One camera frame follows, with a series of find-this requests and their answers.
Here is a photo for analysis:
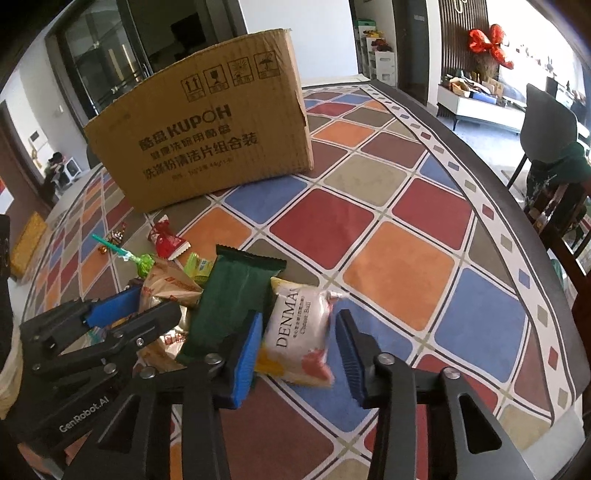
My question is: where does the brown cardboard box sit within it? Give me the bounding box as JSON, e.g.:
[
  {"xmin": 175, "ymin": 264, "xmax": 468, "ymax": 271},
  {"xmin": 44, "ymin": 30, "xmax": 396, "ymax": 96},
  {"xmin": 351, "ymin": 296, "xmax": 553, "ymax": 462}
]
[{"xmin": 83, "ymin": 28, "xmax": 315, "ymax": 214}]

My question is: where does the white plastic chair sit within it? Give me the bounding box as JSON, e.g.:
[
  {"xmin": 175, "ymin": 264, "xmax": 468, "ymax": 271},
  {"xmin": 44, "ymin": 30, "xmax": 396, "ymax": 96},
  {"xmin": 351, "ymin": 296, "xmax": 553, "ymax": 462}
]
[{"xmin": 60, "ymin": 157, "xmax": 84, "ymax": 181}]

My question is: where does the dark green garment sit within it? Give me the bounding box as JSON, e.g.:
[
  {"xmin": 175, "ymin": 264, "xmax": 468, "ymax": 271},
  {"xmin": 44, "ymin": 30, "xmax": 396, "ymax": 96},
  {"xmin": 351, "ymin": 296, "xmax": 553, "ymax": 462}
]
[{"xmin": 526, "ymin": 141, "xmax": 591, "ymax": 208}]

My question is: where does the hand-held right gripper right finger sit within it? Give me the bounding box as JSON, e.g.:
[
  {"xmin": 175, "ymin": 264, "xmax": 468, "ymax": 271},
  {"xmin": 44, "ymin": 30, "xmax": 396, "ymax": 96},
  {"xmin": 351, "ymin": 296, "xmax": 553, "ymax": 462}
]
[{"xmin": 335, "ymin": 309, "xmax": 527, "ymax": 480}]

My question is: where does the white drawer shelf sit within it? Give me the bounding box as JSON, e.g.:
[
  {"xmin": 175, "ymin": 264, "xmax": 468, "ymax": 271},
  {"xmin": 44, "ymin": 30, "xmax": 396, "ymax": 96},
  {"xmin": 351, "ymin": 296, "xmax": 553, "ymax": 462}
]
[{"xmin": 358, "ymin": 18, "xmax": 398, "ymax": 86}]

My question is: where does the green lollipop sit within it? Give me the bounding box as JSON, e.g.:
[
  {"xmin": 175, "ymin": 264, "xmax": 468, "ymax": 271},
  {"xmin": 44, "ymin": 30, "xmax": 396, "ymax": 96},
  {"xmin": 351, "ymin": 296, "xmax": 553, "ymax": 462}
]
[{"xmin": 91, "ymin": 234, "xmax": 155, "ymax": 279}]

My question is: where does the yellow green small packet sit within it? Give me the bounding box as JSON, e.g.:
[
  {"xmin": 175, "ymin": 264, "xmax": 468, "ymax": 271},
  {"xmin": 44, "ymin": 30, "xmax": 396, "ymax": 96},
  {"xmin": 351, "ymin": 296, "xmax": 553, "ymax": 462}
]
[{"xmin": 184, "ymin": 253, "xmax": 214, "ymax": 287}]

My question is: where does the dark green snack packet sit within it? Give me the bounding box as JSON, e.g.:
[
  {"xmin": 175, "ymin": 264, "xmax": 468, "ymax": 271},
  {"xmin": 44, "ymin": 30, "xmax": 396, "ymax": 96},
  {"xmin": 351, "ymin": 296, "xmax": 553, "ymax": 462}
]
[{"xmin": 175, "ymin": 244, "xmax": 287, "ymax": 370}]

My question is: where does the beige snack packet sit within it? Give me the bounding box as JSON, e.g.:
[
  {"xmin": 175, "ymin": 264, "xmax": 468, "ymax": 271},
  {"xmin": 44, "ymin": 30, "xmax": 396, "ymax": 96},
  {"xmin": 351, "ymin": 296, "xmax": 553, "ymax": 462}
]
[{"xmin": 134, "ymin": 256, "xmax": 204, "ymax": 374}]

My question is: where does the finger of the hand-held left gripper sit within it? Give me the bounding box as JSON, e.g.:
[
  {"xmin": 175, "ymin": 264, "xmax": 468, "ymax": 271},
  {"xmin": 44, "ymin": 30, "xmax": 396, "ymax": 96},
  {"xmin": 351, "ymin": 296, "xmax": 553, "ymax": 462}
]
[
  {"xmin": 30, "ymin": 302, "xmax": 183, "ymax": 384},
  {"xmin": 18, "ymin": 285, "xmax": 144, "ymax": 356}
]

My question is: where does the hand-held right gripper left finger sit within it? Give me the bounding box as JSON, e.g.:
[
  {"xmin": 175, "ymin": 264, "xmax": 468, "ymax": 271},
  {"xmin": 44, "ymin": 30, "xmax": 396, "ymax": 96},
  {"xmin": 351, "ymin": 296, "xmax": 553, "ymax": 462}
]
[{"xmin": 62, "ymin": 310, "xmax": 265, "ymax": 480}]

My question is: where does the grey upholstered chair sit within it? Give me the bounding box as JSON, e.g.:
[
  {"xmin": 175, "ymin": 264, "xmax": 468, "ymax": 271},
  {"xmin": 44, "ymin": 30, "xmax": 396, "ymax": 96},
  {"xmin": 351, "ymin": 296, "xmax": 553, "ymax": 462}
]
[{"xmin": 508, "ymin": 83, "xmax": 583, "ymax": 190}]

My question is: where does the white low cabinet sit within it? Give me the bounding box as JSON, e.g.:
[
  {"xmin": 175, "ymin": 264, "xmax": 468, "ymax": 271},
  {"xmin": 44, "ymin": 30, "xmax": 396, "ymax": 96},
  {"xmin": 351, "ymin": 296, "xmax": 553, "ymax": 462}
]
[{"xmin": 436, "ymin": 83, "xmax": 527, "ymax": 132}]

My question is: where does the white snack packet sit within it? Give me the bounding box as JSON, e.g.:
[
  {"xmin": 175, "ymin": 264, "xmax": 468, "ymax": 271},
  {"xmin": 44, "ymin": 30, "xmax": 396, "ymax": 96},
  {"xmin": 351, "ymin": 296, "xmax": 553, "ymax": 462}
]
[{"xmin": 255, "ymin": 277, "xmax": 352, "ymax": 387}]

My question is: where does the brown wooden chair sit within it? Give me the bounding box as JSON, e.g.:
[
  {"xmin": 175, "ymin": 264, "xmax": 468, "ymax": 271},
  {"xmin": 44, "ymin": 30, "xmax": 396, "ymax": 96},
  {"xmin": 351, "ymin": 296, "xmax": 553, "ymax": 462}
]
[{"xmin": 538, "ymin": 182, "xmax": 591, "ymax": 296}]

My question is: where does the red balloon bow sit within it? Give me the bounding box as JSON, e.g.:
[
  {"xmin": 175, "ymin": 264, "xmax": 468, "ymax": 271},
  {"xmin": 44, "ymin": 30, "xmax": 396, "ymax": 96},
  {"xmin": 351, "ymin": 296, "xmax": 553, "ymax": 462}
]
[{"xmin": 467, "ymin": 24, "xmax": 515, "ymax": 70}]

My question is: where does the yellow cushion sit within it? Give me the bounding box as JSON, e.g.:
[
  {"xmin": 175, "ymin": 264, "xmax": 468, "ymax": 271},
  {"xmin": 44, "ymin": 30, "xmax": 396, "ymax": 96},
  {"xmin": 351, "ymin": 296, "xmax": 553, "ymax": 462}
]
[{"xmin": 9, "ymin": 211, "xmax": 49, "ymax": 278}]

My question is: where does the dark glass door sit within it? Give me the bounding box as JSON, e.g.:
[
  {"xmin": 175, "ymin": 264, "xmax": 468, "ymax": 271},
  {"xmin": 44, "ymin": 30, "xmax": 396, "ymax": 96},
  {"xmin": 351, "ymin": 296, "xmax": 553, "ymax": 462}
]
[{"xmin": 46, "ymin": 0, "xmax": 153, "ymax": 116}]

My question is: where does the red candy packet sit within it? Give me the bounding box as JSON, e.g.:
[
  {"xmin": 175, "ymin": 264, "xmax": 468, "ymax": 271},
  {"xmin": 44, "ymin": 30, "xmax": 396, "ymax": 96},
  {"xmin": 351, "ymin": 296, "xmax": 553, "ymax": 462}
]
[{"xmin": 148, "ymin": 220, "xmax": 191, "ymax": 259}]

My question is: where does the gold red candy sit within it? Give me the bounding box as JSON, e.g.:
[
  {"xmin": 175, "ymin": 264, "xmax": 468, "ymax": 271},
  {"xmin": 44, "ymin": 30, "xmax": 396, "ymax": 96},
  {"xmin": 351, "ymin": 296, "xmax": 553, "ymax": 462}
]
[{"xmin": 98, "ymin": 224, "xmax": 127, "ymax": 254}]

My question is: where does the colourful checkered tablecloth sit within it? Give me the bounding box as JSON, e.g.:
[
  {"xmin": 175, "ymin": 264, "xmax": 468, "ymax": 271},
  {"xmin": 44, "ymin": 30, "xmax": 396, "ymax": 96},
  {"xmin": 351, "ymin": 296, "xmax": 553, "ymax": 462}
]
[{"xmin": 21, "ymin": 83, "xmax": 578, "ymax": 480}]

